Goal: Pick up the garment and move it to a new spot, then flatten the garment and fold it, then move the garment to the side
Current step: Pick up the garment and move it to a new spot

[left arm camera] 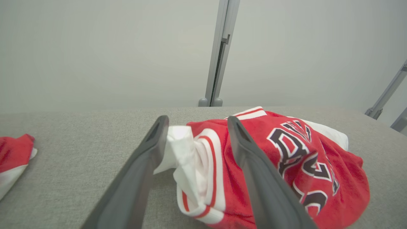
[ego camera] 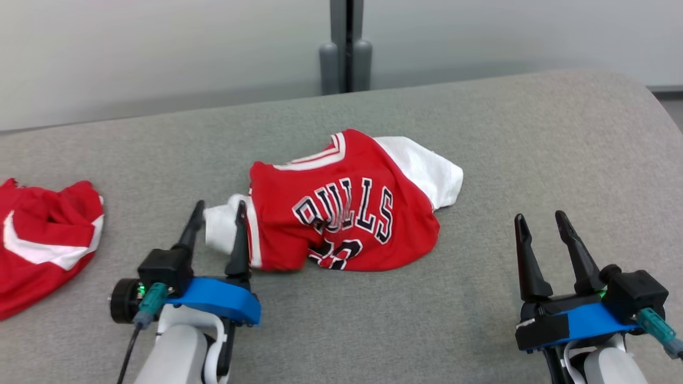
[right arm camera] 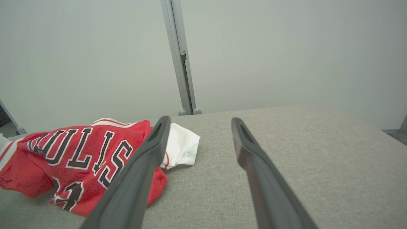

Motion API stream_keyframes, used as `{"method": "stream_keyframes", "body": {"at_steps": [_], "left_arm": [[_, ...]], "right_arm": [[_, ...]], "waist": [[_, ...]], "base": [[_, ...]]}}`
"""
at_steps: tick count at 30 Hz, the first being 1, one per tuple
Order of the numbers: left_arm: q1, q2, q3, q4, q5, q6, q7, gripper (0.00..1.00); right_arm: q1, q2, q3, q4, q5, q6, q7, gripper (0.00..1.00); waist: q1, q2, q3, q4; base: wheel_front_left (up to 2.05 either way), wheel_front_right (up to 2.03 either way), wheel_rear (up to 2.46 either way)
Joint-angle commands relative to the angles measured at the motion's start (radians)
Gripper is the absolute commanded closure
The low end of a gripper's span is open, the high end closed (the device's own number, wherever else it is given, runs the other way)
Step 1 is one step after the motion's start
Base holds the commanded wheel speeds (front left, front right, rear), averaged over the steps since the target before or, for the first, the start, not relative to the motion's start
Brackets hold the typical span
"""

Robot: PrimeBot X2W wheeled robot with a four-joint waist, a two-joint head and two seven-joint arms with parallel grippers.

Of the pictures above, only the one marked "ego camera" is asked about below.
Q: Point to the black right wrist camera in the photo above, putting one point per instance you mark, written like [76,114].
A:
[635,290]

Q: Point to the red shorts white stripe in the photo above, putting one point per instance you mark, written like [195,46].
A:
[42,250]

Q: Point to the red Bulls jersey white sleeves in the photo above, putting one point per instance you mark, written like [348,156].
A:
[341,213]

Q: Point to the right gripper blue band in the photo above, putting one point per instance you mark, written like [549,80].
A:
[587,322]

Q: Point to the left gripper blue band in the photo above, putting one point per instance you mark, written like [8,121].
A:
[219,300]

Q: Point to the teal camera connector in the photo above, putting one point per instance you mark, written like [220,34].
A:
[152,301]
[659,328]

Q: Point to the grey partition joint post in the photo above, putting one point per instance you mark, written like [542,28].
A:
[346,53]

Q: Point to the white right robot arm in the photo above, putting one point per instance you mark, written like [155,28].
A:
[608,368]

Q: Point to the teal right camera connector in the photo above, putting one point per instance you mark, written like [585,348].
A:
[659,328]

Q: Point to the teal left camera connector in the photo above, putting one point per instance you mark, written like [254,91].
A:
[152,301]

